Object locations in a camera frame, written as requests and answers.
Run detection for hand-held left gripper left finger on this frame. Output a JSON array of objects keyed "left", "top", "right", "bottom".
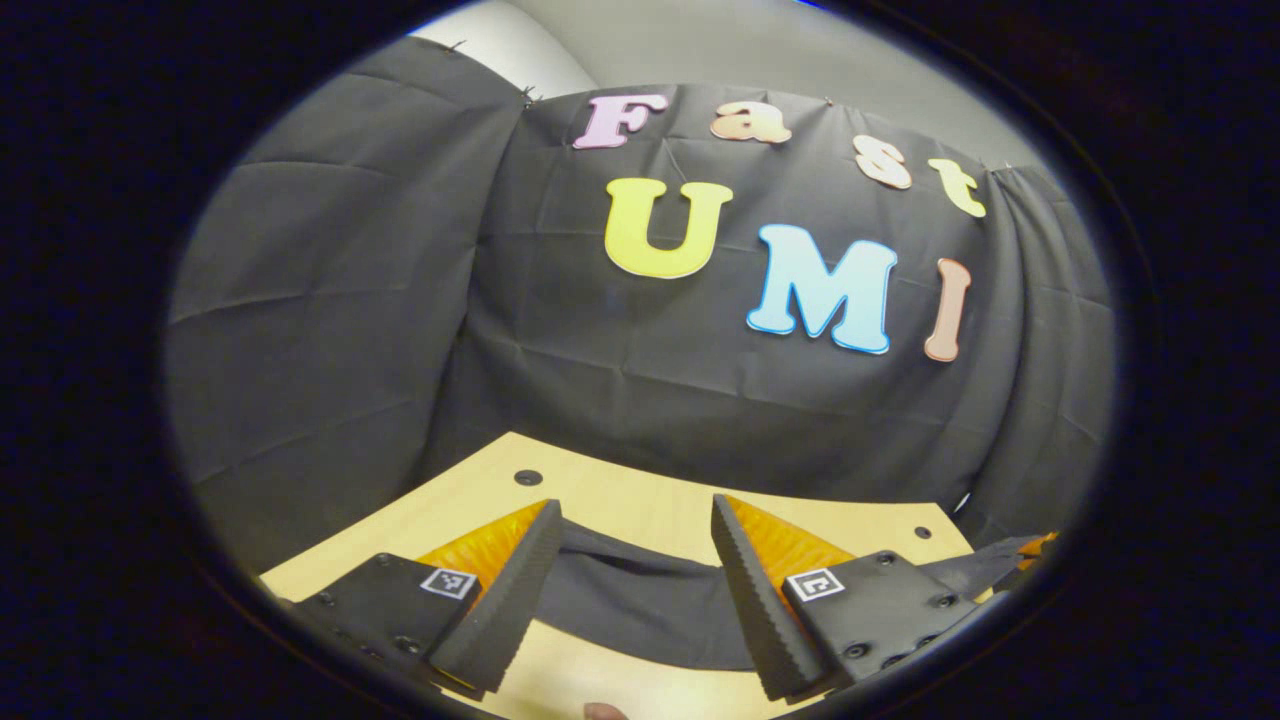
[{"left": 290, "top": 498, "right": 564, "bottom": 701}]

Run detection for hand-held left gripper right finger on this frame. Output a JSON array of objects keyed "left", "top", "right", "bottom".
[{"left": 710, "top": 493, "right": 986, "bottom": 704}]

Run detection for dark grey jeans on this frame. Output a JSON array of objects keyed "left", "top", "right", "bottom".
[{"left": 535, "top": 518, "right": 1043, "bottom": 672}]

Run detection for black backdrop cloth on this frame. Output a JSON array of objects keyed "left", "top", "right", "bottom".
[{"left": 163, "top": 38, "right": 1116, "bottom": 576}]

